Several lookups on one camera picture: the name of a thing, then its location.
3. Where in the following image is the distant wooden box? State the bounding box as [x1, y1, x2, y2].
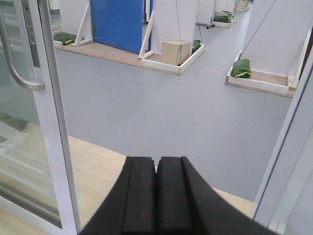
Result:
[161, 41, 191, 66]

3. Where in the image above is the wooden base platform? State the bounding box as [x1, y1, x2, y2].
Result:
[0, 122, 256, 235]

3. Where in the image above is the green sandbag near right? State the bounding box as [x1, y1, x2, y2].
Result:
[231, 59, 252, 78]

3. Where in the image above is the blue door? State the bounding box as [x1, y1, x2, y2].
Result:
[90, 0, 144, 54]

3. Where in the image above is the green sandbag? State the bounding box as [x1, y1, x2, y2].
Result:
[53, 32, 76, 45]
[231, 59, 252, 78]

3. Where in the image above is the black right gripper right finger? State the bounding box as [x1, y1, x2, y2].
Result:
[156, 157, 274, 235]

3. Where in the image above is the green sandbag far left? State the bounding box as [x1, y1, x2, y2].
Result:
[53, 32, 76, 45]

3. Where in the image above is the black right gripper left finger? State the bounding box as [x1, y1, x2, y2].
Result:
[81, 157, 155, 235]

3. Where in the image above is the silver door handle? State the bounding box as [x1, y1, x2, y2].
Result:
[0, 9, 46, 91]

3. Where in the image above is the white sliding glass door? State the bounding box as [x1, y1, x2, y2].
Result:
[0, 0, 81, 235]

